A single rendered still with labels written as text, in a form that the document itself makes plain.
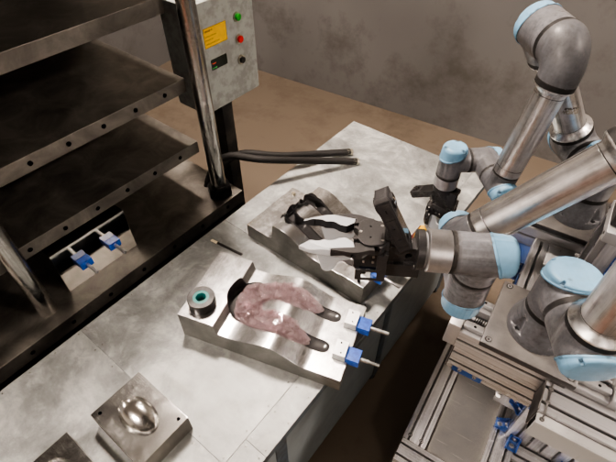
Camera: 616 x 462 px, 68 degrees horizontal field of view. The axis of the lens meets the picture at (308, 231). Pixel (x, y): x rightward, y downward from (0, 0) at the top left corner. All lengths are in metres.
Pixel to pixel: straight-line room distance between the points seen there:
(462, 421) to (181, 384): 1.14
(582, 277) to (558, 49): 0.51
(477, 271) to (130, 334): 1.07
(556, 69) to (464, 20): 2.31
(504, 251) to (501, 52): 2.78
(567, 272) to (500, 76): 2.58
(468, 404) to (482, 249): 1.34
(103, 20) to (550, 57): 1.15
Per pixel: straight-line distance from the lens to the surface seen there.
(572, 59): 1.24
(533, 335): 1.21
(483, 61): 3.56
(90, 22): 1.46
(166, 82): 1.63
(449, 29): 3.56
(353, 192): 1.87
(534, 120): 1.29
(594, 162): 0.89
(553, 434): 1.29
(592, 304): 0.98
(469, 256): 0.79
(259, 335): 1.32
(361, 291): 1.45
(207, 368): 1.40
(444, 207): 1.55
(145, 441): 1.28
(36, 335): 1.67
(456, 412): 2.05
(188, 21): 1.53
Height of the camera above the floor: 2.02
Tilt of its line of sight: 46 degrees down
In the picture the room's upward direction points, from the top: straight up
